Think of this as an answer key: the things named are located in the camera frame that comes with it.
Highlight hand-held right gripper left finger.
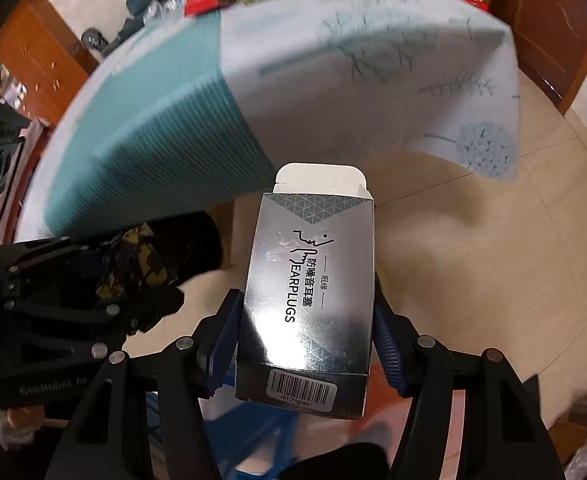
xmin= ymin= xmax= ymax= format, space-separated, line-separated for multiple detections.
xmin=58 ymin=289 xmax=244 ymax=480

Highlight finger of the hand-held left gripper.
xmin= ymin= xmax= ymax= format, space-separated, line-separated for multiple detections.
xmin=0 ymin=236 xmax=104 ymax=273
xmin=6 ymin=287 xmax=184 ymax=356

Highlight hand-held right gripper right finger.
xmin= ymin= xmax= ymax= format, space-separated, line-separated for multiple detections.
xmin=373 ymin=290 xmax=544 ymax=480

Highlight dark camouflage wrapper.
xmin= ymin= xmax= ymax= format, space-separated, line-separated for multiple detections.
xmin=93 ymin=222 xmax=174 ymax=306

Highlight silver black cardboard box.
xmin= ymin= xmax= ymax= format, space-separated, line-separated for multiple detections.
xmin=234 ymin=162 xmax=377 ymax=421

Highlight person's left hand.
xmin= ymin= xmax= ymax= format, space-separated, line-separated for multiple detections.
xmin=3 ymin=406 xmax=44 ymax=441

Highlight blue plastic stool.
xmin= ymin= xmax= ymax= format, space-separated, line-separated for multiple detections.
xmin=146 ymin=355 xmax=304 ymax=480

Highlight table with teal cloth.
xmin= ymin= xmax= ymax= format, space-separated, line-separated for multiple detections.
xmin=16 ymin=0 xmax=520 ymax=243

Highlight wooden wardrobe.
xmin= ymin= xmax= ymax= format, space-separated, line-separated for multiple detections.
xmin=0 ymin=0 xmax=99 ymax=121

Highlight clear plastic bag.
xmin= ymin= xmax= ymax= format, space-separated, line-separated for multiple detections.
xmin=143 ymin=0 xmax=186 ymax=23

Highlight wooden door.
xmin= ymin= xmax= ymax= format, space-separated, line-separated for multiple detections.
xmin=488 ymin=0 xmax=587 ymax=113

